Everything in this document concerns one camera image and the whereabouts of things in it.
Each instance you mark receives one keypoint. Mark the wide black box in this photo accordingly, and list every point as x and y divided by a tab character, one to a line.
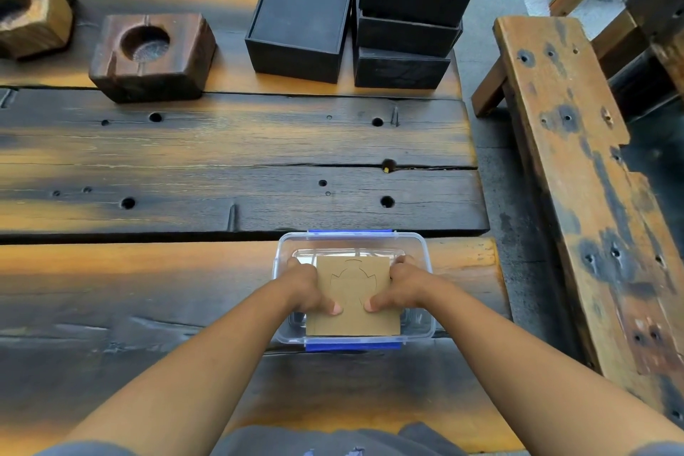
299	7

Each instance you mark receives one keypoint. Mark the clear plastic container blue clips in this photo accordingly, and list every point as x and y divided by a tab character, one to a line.
417	252

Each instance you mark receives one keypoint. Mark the light wooden ashtray block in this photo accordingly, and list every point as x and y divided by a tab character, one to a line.
45	28

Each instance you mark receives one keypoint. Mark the rustic wooden table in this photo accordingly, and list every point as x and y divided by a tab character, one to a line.
214	151

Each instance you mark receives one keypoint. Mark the grey printed shirt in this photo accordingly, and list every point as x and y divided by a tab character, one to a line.
267	442

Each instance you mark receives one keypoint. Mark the weathered wooden bench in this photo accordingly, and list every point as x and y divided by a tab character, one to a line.
577	151

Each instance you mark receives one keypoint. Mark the person's left hand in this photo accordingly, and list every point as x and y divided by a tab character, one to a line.
302	287

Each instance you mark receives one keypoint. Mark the black stacked box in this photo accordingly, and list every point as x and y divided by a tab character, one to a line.
401	70
406	36

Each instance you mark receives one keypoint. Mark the person's right hand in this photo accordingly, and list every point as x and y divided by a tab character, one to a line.
411	284

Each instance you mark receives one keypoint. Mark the dark wooden ashtray block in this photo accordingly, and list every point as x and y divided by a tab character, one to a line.
171	79

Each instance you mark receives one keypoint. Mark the person's left forearm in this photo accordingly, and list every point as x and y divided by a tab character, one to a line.
187	381

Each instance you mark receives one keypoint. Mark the brown cardboard stack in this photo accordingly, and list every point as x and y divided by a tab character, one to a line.
352	284

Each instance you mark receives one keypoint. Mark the person's right forearm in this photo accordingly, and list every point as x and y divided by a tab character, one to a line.
534	375

